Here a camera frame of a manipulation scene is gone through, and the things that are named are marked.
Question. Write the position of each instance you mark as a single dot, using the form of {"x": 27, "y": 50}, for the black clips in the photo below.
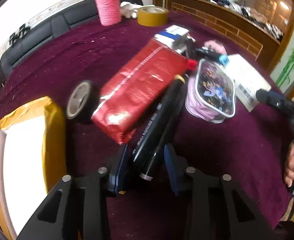
{"x": 18, "y": 35}

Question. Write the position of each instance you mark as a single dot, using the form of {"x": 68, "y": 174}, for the white glove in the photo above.
{"x": 129, "y": 8}

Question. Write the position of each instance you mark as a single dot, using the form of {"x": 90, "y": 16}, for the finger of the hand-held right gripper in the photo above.
{"x": 266, "y": 97}

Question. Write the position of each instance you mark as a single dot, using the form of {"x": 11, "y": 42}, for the flask with pink knitted sleeve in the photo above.
{"x": 108, "y": 7}

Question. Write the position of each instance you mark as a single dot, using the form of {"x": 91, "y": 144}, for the black wheel with silver hub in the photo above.
{"x": 79, "y": 100}

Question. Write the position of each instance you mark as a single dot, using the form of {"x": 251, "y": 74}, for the bamboo wall sticker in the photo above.
{"x": 293, "y": 55}

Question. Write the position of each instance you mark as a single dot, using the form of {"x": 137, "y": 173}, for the pink fluffy object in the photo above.
{"x": 215, "y": 45}

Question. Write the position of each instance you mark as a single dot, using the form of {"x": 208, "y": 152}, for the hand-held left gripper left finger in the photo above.
{"x": 119, "y": 172}

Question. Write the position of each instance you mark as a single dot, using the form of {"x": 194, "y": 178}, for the red foil packet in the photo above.
{"x": 139, "y": 82}

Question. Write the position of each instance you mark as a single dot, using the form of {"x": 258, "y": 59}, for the yellow cardboard box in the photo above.
{"x": 24, "y": 155}

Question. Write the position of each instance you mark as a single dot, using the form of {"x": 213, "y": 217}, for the white medicine box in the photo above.
{"x": 249, "y": 77}

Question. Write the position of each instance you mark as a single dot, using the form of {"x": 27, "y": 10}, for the person's right hand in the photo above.
{"x": 290, "y": 165}

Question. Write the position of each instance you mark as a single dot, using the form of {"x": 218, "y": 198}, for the black leather sofa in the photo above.
{"x": 49, "y": 30}

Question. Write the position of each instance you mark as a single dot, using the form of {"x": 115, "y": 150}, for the blue and white box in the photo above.
{"x": 172, "y": 33}

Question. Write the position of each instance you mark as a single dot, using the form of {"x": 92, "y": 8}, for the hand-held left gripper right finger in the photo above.
{"x": 173, "y": 172}

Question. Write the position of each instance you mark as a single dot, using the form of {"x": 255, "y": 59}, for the wooden cabinet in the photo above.
{"x": 236, "y": 27}

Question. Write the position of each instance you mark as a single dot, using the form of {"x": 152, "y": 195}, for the black object with blue cap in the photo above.
{"x": 209, "y": 53}

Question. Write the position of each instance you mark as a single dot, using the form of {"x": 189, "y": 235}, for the clutter of small items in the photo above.
{"x": 236, "y": 3}

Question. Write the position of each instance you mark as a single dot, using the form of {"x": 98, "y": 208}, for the yellow tape roll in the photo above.
{"x": 152, "y": 18}

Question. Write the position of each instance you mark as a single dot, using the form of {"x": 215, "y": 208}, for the pink cartoon print pouch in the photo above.
{"x": 212, "y": 92}

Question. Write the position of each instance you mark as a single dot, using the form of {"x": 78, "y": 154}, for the black marker pen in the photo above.
{"x": 159, "y": 120}

